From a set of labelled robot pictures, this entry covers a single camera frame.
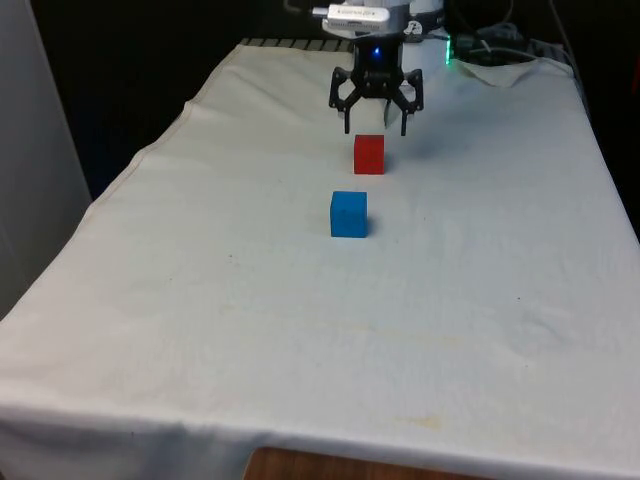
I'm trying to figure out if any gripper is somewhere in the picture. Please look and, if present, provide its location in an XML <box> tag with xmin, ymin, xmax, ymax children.
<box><xmin>327</xmin><ymin>37</ymin><xmax>426</xmax><ymax>138</ymax></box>

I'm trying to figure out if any red cube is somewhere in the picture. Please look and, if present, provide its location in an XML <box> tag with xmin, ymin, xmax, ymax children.
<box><xmin>353</xmin><ymin>133</ymin><xmax>386</xmax><ymax>176</ymax></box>

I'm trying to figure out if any blue cube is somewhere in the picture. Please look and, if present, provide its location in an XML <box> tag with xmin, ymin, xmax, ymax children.
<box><xmin>329</xmin><ymin>190</ymin><xmax>369</xmax><ymax>238</ymax></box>

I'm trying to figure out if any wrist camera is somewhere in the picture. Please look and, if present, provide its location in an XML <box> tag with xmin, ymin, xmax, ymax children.
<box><xmin>310</xmin><ymin>3</ymin><xmax>392</xmax><ymax>27</ymax></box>

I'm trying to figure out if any black cable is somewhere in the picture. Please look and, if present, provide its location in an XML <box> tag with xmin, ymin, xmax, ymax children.
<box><xmin>452</xmin><ymin>20</ymin><xmax>539</xmax><ymax>65</ymax></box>

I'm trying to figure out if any grey cable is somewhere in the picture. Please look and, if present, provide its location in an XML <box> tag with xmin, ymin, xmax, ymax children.
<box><xmin>549</xmin><ymin>0</ymin><xmax>582</xmax><ymax>76</ymax></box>

